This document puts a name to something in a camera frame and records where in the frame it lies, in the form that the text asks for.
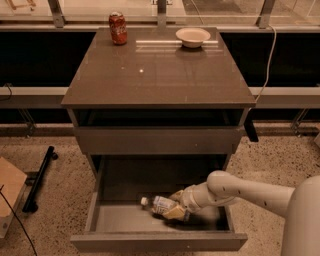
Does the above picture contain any black object behind cabinet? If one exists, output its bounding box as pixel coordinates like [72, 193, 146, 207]
[244, 120, 259, 142]

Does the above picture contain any white cable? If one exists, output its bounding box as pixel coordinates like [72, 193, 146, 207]
[254, 24, 278, 103]

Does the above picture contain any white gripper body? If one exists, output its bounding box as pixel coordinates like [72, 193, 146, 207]
[180, 185, 203, 213]

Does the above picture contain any grey drawer cabinet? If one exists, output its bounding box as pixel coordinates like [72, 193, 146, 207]
[60, 26, 257, 178]

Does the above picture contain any open grey middle drawer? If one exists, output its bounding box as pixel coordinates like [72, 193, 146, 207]
[71, 156, 247, 253]

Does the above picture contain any black metal bar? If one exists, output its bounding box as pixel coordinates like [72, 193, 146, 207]
[22, 146, 58, 213]

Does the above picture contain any white paper bowl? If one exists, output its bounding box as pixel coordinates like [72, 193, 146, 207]
[176, 28, 211, 48]

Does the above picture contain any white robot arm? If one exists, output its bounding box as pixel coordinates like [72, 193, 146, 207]
[163, 171, 320, 256]

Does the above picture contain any black cable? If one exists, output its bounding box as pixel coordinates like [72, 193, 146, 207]
[0, 184, 38, 256]

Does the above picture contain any red soda can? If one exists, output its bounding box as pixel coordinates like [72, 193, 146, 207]
[109, 11, 127, 45]

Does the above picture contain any wooden board box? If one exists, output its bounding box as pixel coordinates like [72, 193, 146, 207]
[0, 157, 27, 241]

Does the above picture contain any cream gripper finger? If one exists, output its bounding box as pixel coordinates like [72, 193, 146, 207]
[169, 190, 184, 202]
[163, 205, 186, 221]

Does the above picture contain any clear plastic water bottle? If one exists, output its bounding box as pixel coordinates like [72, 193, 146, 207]
[140, 196, 190, 222]

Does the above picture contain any closed grey top drawer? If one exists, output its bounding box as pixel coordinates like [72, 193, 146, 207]
[74, 127, 242, 155]

